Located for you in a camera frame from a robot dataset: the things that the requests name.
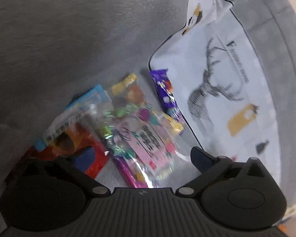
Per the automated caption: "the red chocolate pie packet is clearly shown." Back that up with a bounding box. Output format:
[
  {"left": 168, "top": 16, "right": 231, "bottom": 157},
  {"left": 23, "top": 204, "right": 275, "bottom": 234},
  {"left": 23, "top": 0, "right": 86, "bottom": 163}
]
[{"left": 26, "top": 122, "right": 108, "bottom": 179}]

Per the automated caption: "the light blue snack stick wrapper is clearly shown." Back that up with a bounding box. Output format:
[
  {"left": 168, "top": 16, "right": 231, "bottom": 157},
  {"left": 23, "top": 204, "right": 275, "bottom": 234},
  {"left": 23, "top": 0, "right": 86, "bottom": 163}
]
[{"left": 34, "top": 85, "right": 113, "bottom": 151}]

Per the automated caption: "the clear bag of mixed candy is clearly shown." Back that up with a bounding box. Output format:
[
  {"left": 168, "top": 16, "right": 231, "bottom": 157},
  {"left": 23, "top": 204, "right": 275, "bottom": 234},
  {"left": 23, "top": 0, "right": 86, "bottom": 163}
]
[{"left": 90, "top": 73, "right": 198, "bottom": 188}]

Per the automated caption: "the purple candy bar wrapper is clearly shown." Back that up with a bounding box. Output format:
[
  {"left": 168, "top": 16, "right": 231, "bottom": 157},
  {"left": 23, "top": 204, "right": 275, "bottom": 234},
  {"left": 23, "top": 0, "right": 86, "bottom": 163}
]
[{"left": 150, "top": 69, "right": 183, "bottom": 123}]

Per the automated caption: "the grey deer-print sofa cover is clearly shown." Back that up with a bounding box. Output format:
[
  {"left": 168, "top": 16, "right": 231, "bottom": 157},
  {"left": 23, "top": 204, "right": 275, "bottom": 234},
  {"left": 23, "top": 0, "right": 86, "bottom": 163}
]
[{"left": 0, "top": 0, "right": 296, "bottom": 236}]

